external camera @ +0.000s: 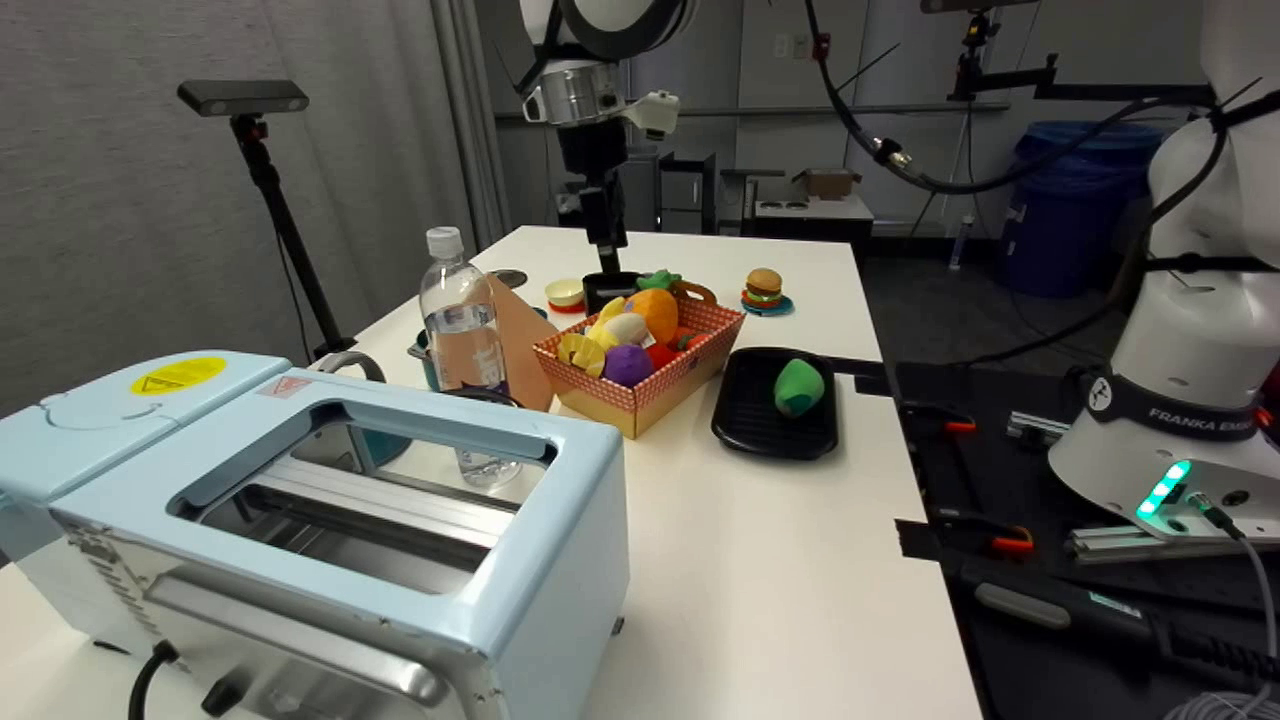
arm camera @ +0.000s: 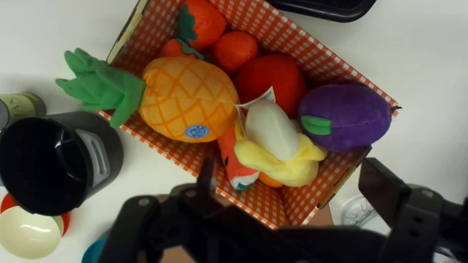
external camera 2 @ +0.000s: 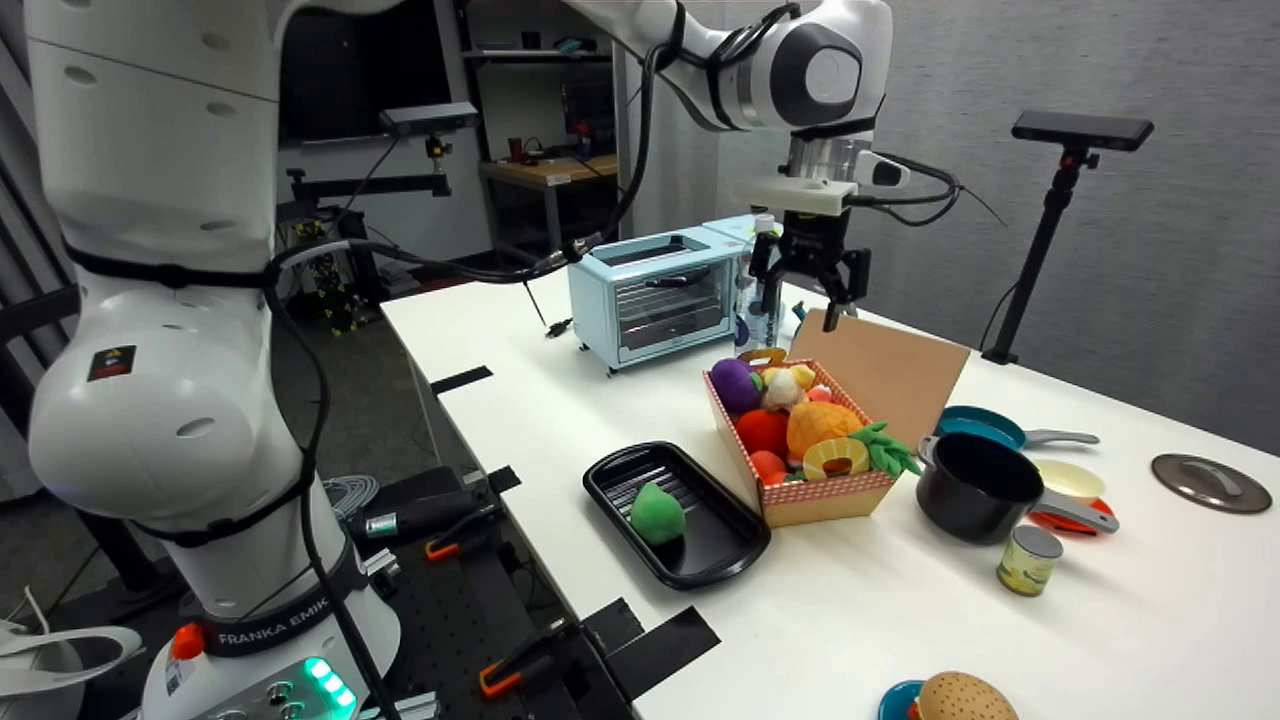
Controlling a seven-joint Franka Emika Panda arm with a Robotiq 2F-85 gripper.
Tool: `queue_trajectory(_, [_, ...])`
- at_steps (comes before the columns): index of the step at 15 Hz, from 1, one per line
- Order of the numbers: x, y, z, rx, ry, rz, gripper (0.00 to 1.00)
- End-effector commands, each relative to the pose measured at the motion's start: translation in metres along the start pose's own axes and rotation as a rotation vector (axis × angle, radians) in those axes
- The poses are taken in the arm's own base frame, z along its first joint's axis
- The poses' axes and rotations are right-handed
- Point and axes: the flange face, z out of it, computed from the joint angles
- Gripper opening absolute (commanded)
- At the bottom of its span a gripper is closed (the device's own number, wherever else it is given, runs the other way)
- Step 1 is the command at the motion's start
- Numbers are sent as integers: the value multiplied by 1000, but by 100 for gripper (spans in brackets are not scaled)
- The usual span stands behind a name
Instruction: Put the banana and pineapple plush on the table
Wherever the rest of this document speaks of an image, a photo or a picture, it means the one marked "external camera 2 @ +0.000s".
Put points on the small blue plate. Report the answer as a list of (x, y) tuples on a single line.
[(898, 703)]

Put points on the round metal table grommet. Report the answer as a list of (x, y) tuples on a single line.
[(1209, 480)]

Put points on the black toy pot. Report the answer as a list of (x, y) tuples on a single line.
[(977, 488)]

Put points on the black camera on tripod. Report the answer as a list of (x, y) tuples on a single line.
[(1083, 128)]

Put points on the blue toy pan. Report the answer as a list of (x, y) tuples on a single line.
[(980, 426)]

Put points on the toy burger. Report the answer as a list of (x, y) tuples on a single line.
[(962, 698)]

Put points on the red and cream toy pan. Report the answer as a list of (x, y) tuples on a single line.
[(1072, 487)]

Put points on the yellow banana plush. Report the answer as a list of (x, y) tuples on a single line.
[(784, 385)]

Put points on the small wooden background table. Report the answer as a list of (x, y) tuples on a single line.
[(548, 175)]

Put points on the pink orange plush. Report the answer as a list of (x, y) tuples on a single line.
[(819, 388)]

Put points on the orange pineapple plush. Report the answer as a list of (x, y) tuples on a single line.
[(821, 426)]

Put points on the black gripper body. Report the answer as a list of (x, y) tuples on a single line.
[(814, 236)]

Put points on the light blue toaster oven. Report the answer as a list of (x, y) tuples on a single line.
[(652, 301)]

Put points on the black tripod stand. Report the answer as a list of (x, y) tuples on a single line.
[(1043, 252)]

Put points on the green plush fruit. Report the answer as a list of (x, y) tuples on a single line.
[(659, 512)]

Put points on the black camera on boom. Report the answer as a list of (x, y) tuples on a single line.
[(430, 119)]

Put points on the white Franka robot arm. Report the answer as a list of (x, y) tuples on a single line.
[(162, 202)]

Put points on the purple plush fruit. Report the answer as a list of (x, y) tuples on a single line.
[(735, 385)]

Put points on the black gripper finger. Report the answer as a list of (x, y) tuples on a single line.
[(847, 293), (770, 274)]

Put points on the black plastic tray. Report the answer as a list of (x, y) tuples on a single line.
[(723, 532)]

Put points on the orange red plush fruit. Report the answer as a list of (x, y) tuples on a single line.
[(770, 465)]

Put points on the black tape strip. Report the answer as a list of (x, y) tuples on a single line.
[(461, 378), (505, 479), (661, 644)]

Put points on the orange cardboard box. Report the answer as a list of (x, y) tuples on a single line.
[(883, 380)]

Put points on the small toy can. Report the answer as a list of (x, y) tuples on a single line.
[(1030, 562)]

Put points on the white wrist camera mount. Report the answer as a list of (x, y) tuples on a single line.
[(819, 192)]

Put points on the red tomato plush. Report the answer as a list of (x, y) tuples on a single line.
[(760, 431)]

